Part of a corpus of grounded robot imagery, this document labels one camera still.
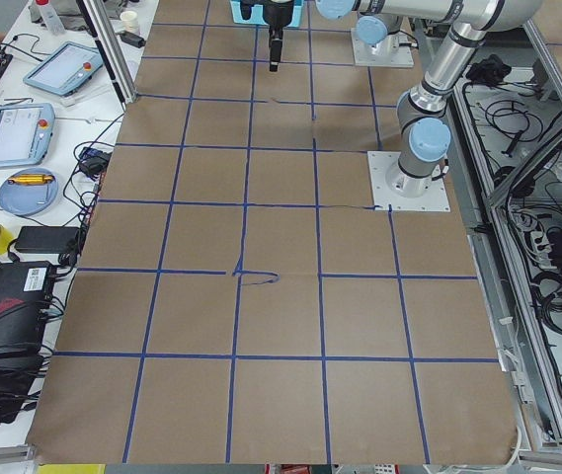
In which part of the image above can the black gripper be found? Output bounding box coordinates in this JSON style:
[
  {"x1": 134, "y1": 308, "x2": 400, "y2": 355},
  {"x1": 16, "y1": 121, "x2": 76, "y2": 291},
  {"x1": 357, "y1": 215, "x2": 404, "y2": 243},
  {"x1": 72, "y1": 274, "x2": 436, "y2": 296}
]
[{"x1": 239, "y1": 0, "x2": 294, "y2": 72}]

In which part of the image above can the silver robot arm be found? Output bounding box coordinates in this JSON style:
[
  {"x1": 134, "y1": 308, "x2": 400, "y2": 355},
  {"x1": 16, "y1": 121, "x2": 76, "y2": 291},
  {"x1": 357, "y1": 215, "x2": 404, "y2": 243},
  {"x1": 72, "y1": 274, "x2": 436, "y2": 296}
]
[
  {"x1": 316, "y1": 0, "x2": 542, "y2": 198},
  {"x1": 238, "y1": 1, "x2": 401, "y2": 72}
]

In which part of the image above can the turquoise plastic bin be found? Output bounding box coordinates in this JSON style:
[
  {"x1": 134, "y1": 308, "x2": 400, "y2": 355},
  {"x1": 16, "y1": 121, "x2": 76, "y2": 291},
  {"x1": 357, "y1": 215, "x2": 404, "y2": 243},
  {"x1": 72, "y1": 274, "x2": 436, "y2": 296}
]
[{"x1": 230, "y1": 0, "x2": 304, "y2": 28}]

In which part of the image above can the teach pendant far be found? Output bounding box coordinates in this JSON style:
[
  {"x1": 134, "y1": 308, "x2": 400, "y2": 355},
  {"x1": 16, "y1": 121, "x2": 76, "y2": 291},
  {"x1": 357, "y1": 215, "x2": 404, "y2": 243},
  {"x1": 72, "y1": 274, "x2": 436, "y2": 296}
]
[{"x1": 23, "y1": 41, "x2": 104, "y2": 97}]

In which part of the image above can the teach pendant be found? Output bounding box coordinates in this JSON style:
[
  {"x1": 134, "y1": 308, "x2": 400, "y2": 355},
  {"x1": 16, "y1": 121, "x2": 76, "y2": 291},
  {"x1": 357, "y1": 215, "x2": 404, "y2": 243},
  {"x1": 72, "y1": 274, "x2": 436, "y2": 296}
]
[
  {"x1": 23, "y1": 41, "x2": 104, "y2": 97},
  {"x1": 0, "y1": 103, "x2": 55, "y2": 168}
]

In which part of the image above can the teach pendant near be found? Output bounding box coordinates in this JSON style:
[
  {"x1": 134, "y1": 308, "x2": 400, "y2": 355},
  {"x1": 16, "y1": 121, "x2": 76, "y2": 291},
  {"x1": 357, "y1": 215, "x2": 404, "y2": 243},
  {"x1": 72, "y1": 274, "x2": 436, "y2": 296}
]
[{"x1": 0, "y1": 103, "x2": 55, "y2": 168}]

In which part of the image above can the blue plate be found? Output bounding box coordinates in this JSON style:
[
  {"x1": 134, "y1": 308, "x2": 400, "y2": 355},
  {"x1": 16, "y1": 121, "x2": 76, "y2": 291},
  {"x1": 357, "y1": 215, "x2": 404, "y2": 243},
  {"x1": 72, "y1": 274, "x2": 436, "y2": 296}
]
[{"x1": 0, "y1": 168, "x2": 59, "y2": 216}]

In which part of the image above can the black power adapter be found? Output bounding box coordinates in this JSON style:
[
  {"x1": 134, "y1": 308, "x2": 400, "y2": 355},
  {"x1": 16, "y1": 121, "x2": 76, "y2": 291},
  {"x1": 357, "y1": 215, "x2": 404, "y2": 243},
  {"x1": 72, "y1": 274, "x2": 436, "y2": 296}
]
[{"x1": 14, "y1": 226, "x2": 79, "y2": 254}]

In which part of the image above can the black computer box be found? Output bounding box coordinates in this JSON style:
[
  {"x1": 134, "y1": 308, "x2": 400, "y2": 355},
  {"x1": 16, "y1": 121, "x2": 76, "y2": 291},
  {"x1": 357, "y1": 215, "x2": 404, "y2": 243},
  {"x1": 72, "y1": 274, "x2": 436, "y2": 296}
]
[{"x1": 0, "y1": 261, "x2": 61, "y2": 425}]

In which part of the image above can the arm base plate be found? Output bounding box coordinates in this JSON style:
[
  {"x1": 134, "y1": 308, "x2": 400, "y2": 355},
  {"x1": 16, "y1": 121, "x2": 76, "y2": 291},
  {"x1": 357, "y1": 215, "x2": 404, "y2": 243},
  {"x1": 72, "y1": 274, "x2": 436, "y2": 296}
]
[
  {"x1": 367, "y1": 151, "x2": 450, "y2": 212},
  {"x1": 351, "y1": 29, "x2": 414, "y2": 68}
]

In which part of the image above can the aluminium frame post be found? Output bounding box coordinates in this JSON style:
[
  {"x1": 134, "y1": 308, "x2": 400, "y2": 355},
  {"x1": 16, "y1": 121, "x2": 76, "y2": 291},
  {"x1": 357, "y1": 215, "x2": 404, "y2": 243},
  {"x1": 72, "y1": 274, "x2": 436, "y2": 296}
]
[{"x1": 77, "y1": 0, "x2": 137, "y2": 105}]

